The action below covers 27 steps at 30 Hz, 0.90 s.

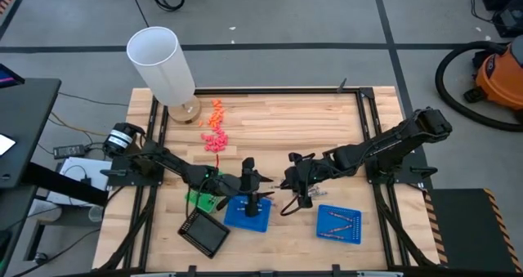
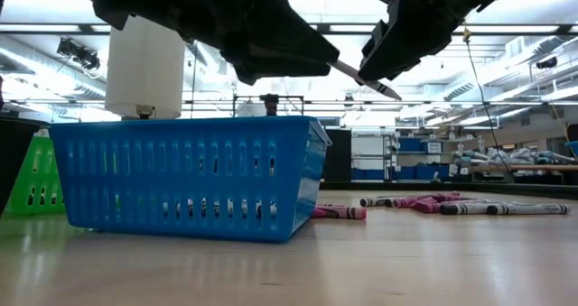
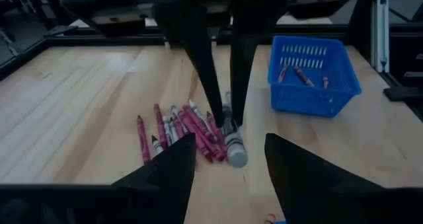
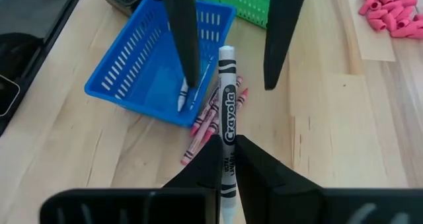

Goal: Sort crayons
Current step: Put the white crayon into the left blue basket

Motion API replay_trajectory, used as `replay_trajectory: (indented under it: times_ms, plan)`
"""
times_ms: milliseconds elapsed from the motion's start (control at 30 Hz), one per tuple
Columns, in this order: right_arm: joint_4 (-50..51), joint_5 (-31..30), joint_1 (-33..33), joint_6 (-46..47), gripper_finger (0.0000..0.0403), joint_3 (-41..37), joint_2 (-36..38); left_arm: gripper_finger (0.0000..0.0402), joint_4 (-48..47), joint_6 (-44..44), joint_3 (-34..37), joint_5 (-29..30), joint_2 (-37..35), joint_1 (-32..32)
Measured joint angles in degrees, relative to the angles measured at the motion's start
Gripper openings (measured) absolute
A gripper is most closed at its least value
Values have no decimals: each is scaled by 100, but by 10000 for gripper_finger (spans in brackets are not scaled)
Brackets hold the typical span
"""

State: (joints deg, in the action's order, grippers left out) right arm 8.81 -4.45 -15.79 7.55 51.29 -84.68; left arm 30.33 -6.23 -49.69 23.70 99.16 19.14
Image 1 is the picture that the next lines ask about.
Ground orange shop vacuum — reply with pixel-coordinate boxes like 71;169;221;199
463;34;523;114
434;40;523;133

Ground black equipment cases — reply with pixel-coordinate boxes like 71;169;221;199
478;0;523;39

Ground black desk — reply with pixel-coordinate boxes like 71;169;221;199
0;77;110;208

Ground black plastic basket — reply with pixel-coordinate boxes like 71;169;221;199
177;208;231;259

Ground white cylinder table lamp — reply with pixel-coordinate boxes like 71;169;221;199
125;25;203;126

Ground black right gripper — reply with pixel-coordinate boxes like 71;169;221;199
279;152;326;209

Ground blue plastic basket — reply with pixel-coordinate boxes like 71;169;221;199
223;194;273;234
315;203;363;245

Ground pink foam earplug pile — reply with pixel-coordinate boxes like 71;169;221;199
199;128;230;154

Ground orange foam earplug pile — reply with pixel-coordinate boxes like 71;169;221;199
197;98;226;130

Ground green plastic basket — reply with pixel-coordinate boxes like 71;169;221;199
185;169;226;215

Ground black aluminium table frame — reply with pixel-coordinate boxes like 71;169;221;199
92;87;442;277

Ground white paper sheet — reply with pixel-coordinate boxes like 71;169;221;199
0;133;16;156

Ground dark tablet screen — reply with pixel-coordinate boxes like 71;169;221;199
0;63;25;89

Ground black power adapter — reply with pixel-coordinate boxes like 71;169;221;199
52;144;86;160

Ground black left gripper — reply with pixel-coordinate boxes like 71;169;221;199
239;157;276;217

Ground black platform striped edge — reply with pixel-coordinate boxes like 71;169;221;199
422;187;523;275

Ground clear plastic cup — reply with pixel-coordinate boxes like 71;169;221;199
87;205;105;223

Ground white cardboard box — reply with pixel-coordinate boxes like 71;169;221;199
46;156;114;207

